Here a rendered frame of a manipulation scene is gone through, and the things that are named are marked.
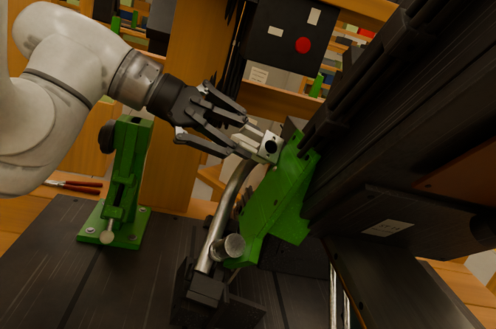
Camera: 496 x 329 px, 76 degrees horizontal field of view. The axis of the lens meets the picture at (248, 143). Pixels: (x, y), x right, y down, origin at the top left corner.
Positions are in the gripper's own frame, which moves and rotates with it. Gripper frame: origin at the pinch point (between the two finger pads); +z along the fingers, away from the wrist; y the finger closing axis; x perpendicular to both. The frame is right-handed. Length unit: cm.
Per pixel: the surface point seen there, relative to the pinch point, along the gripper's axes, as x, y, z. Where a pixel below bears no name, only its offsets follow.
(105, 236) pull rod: 22.2, -22.7, -15.9
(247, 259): -2.6, -19.7, 4.2
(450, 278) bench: 20, 2, 82
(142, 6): 518, 439, -158
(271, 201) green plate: -4.5, -10.2, 4.5
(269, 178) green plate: -0.6, -5.1, 4.4
